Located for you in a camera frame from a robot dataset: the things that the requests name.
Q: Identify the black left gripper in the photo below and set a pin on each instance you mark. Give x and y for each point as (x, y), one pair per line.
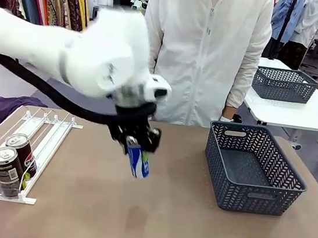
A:
(135, 123)

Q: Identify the blue Pepsi can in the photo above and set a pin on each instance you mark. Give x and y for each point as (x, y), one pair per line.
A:
(138, 163)

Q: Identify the dark can with barcode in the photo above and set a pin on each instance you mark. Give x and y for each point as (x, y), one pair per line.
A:
(5, 172)

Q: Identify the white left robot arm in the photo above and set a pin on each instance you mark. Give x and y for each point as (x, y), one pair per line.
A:
(97, 52)

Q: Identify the person's left hand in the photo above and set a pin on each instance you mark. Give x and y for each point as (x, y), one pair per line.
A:
(228, 114)

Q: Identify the person in white jacket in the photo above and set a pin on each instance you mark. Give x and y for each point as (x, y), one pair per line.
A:
(199, 57)

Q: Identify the black Pepsi can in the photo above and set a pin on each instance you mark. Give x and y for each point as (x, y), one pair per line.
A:
(26, 155)

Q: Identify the blue-grey plastic basket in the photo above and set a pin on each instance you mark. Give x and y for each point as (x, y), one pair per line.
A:
(283, 88)
(253, 200)

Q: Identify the white side table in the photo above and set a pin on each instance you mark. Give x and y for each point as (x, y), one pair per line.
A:
(309, 115)

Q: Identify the bystander in blue shirt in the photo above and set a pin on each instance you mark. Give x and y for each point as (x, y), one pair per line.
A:
(281, 12)

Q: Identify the bystander in white coat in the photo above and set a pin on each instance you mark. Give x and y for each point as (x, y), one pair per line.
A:
(309, 24)

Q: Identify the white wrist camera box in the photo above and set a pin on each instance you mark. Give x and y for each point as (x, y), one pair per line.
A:
(158, 88)

